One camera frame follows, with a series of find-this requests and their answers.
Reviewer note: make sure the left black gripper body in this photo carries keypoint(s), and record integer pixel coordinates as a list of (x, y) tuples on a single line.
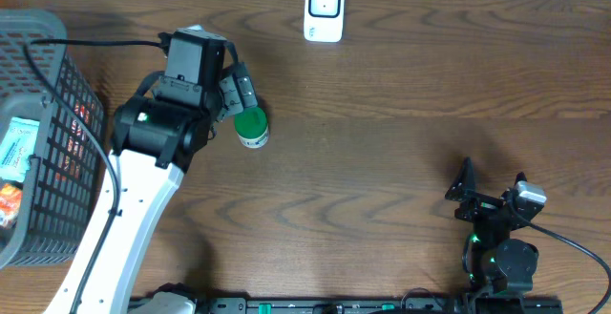
[(209, 98)]

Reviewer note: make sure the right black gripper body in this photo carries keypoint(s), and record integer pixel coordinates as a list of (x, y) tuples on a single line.
[(487, 230)]

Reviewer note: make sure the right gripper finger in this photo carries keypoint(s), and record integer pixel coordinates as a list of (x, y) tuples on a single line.
[(520, 177), (463, 187)]

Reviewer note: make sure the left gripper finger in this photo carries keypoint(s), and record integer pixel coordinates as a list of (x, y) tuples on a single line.
[(231, 99), (245, 86)]

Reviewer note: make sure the green lid jar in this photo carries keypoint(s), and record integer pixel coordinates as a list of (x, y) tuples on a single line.
[(252, 128)]

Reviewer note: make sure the orange snack bar wrapper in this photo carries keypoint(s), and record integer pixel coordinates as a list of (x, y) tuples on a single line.
[(10, 201)]

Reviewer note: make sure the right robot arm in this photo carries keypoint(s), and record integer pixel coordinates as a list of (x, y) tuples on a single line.
[(500, 268)]

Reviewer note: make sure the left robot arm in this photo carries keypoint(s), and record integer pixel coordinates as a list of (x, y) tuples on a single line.
[(156, 133)]

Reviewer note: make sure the white barcode scanner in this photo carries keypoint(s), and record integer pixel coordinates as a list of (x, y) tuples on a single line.
[(324, 20)]

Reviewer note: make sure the grey plastic basket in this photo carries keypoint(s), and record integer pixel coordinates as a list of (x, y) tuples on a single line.
[(62, 168)]

